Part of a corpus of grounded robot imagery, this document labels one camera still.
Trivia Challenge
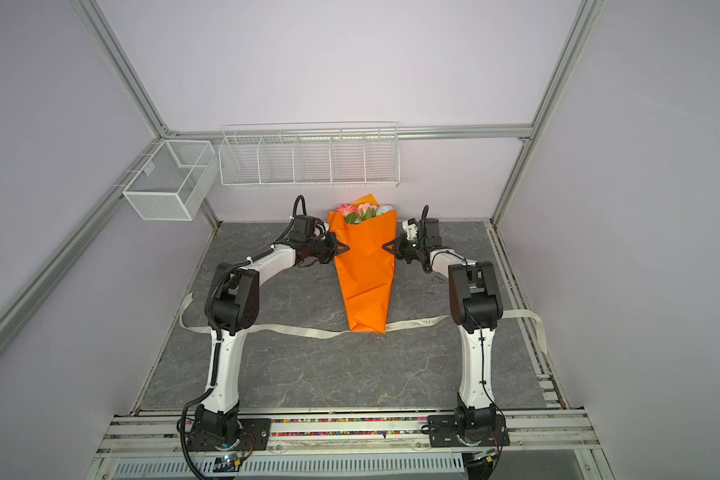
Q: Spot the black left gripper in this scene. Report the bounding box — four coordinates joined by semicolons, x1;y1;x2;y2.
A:
307;231;351;263

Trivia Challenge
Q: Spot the orange yellow wrapping paper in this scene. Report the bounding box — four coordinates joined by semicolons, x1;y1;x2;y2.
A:
328;194;397;333

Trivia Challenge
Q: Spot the white fake rose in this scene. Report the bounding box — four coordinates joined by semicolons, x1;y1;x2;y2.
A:
376;205;395;216

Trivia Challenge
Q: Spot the cream printed ribbon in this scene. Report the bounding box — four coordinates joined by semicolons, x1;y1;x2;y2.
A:
178;293;548;354

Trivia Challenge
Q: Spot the pink fake rose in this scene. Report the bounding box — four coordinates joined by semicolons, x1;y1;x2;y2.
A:
336;204;358;222

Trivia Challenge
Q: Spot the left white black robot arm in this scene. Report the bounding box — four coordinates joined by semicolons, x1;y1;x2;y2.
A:
177;195;349;479

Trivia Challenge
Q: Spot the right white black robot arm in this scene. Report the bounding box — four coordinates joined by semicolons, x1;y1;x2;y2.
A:
383;217;504;430

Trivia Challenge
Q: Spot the small white mesh basket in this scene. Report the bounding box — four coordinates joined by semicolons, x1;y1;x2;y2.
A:
123;140;219;221

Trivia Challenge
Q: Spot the white vent grille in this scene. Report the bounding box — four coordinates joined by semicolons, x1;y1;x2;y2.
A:
112;452;466;479

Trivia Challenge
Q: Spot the long white wire basket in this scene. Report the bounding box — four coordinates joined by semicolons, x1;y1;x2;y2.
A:
219;122;400;187

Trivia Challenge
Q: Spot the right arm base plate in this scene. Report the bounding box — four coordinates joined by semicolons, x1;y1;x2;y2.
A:
420;412;511;448

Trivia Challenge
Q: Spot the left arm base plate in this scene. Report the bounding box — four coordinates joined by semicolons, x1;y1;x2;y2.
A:
186;417;272;452

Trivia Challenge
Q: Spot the aluminium mounting rail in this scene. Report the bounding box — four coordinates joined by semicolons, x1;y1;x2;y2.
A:
97;410;601;456

